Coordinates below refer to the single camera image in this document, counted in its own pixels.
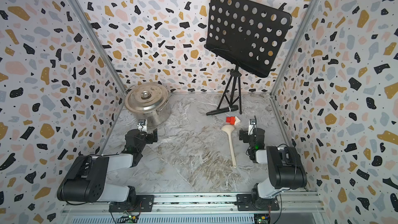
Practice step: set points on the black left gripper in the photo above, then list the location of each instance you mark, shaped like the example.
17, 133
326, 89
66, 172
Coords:
148, 137

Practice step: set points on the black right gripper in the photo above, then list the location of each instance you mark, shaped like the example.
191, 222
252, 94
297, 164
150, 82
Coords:
244, 133

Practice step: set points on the stainless steel pot lid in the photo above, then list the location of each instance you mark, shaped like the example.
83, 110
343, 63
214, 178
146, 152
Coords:
146, 98

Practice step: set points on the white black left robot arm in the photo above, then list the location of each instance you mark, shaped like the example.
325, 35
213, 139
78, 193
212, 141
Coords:
85, 182

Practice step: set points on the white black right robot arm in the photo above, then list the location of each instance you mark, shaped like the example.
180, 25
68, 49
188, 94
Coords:
285, 172

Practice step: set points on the white card piece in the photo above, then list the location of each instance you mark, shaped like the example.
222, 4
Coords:
237, 121

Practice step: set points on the red block toy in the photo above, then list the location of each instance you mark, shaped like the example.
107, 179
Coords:
231, 120

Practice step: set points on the black microphone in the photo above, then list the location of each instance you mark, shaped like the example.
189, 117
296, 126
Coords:
232, 108

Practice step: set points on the black music stand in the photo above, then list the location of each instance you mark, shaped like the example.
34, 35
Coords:
247, 34

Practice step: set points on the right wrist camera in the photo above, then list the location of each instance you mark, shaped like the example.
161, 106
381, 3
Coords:
252, 126

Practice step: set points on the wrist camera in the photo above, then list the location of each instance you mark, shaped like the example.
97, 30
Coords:
252, 126
142, 125

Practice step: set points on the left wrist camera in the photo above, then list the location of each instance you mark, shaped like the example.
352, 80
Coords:
142, 125

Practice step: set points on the aluminium mounting rail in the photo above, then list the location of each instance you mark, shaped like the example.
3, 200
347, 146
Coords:
292, 207

